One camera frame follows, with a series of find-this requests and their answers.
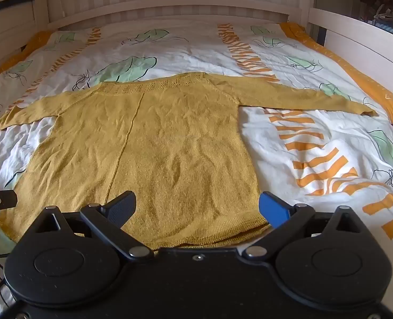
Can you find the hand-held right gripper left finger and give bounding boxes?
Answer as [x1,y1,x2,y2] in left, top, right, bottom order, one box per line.
[27,191,155,260]

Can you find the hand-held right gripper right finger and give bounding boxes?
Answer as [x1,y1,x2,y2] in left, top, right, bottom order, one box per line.
[242,191,371,260]

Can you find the mustard yellow knit sweater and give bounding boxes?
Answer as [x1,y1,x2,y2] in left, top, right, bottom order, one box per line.
[0,72,378,250]

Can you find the white leaf-print duvet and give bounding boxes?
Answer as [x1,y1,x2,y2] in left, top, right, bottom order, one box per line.
[0,20,393,319]

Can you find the brown cluttered items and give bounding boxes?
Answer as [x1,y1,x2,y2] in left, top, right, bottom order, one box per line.
[359,0,393,34]

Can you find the white wooden bed frame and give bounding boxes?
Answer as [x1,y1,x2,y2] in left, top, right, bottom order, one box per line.
[0,0,393,85]

